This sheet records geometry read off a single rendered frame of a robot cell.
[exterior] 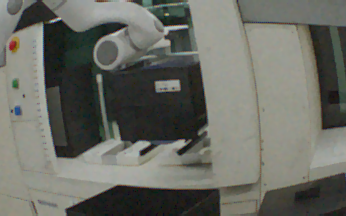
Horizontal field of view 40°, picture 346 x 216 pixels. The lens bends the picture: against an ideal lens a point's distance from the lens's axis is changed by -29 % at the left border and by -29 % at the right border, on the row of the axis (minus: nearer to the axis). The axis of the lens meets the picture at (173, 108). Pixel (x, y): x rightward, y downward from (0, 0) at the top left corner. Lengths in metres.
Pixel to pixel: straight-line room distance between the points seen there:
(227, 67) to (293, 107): 0.21
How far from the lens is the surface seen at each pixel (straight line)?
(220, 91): 1.47
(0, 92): 1.94
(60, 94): 2.03
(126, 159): 1.89
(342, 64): 1.90
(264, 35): 1.47
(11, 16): 1.14
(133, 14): 1.34
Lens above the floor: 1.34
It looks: 10 degrees down
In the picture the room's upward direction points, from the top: 8 degrees counter-clockwise
